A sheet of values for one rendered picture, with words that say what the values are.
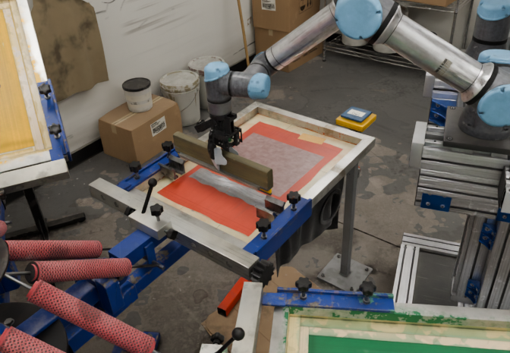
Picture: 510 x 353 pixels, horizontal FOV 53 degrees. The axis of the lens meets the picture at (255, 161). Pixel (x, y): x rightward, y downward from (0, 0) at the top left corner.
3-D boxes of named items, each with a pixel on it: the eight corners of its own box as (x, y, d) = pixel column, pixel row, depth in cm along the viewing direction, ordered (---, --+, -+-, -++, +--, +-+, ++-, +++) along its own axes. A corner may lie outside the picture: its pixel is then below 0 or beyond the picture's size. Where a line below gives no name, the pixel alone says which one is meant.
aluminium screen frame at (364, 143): (256, 108, 231) (255, 101, 229) (375, 146, 201) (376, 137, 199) (121, 198, 180) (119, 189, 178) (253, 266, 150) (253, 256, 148)
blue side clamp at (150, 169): (180, 159, 201) (177, 144, 198) (189, 163, 199) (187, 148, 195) (121, 199, 182) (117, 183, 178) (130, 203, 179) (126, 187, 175)
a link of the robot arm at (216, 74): (225, 71, 146) (198, 69, 149) (228, 105, 152) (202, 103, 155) (234, 61, 152) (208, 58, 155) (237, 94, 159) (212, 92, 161)
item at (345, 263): (337, 253, 287) (345, 99, 234) (373, 269, 275) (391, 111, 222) (316, 277, 273) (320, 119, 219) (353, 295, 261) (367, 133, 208)
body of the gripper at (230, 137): (228, 154, 161) (225, 121, 154) (207, 146, 165) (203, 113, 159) (243, 143, 166) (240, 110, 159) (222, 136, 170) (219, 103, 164)
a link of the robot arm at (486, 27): (466, 36, 183) (473, -2, 176) (483, 26, 191) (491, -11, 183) (499, 44, 176) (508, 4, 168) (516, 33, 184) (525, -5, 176)
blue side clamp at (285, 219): (299, 209, 172) (299, 193, 169) (311, 215, 170) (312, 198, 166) (243, 263, 153) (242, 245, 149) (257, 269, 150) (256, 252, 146)
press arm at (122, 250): (154, 230, 159) (152, 218, 157) (168, 237, 156) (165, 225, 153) (111, 263, 148) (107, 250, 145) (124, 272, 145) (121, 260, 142)
